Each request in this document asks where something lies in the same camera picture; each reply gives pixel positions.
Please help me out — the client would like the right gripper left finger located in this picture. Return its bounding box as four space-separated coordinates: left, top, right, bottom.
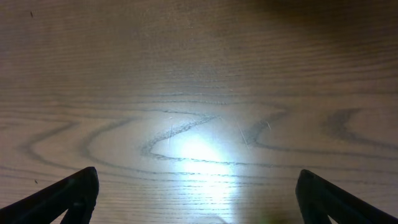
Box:
1 167 99 224

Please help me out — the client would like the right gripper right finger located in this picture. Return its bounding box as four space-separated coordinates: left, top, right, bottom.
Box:
295 169 397 224

